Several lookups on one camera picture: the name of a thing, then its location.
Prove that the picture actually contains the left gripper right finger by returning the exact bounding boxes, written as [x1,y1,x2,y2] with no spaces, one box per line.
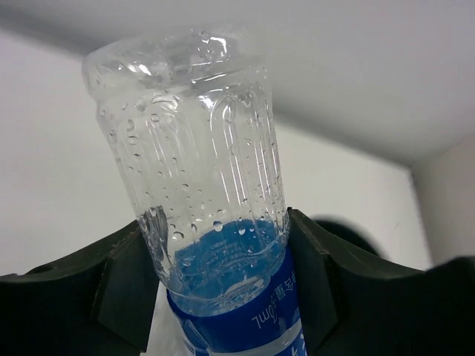
[288,209,474,355]

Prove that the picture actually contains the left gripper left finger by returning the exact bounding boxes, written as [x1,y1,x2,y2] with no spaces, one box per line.
[1,222,159,355]

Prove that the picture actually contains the short blue label bottle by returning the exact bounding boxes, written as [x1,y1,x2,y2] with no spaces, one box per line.
[82,24,307,355]

